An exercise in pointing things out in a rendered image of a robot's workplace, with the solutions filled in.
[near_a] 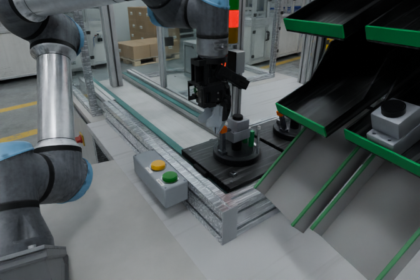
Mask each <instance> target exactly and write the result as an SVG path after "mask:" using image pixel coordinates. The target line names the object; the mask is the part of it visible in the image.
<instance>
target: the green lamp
mask: <svg viewBox="0 0 420 280"><path fill-rule="evenodd" d="M229 5H230V9H229V10H239V0H229Z"/></svg>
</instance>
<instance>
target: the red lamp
mask: <svg viewBox="0 0 420 280"><path fill-rule="evenodd" d="M238 26H239V10H229V28H235V27H238Z"/></svg>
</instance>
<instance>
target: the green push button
mask: <svg viewBox="0 0 420 280"><path fill-rule="evenodd" d="M177 179H178V174H177V173H176V172H174V171H168V172H165V173H164V174H163V175H162V180H163V181H164V182H167V183H172V182H174V181H176V180H177Z"/></svg>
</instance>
